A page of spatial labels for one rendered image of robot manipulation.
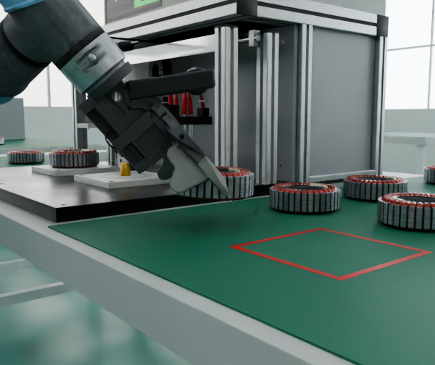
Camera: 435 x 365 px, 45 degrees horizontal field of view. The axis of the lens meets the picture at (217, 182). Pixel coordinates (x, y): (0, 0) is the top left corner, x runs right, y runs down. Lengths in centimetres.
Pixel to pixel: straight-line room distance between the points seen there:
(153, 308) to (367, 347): 20
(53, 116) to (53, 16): 540
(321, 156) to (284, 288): 65
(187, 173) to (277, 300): 27
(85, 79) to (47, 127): 536
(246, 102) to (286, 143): 14
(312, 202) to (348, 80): 42
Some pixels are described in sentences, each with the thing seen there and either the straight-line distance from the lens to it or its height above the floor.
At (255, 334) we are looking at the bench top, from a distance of 38.
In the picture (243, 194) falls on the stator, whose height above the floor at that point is 80.
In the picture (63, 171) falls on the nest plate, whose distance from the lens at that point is 116.
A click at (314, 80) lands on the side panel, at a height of 97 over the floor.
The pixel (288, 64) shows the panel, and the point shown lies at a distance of 103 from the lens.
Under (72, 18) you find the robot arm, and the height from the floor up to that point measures 101.
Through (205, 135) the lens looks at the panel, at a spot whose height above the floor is 85.
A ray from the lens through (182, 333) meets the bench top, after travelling 45.
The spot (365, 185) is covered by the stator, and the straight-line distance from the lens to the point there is 94.
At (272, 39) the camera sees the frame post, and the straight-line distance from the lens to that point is 100.
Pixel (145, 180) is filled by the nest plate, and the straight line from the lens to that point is 98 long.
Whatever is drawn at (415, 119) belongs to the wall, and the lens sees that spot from 802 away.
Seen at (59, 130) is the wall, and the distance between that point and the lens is 607.
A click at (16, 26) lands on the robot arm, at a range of 68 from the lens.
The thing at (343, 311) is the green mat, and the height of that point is 75.
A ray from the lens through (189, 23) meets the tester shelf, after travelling 103.
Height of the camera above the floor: 90
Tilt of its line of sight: 7 degrees down
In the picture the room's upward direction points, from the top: straight up
